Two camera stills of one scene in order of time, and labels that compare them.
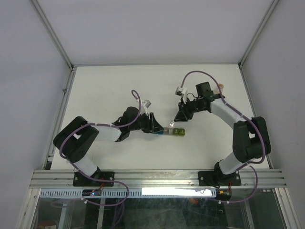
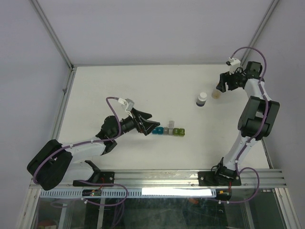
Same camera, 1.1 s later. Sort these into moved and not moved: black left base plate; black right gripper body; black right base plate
Moved: black right gripper body
Not moved: black left base plate; black right base plate
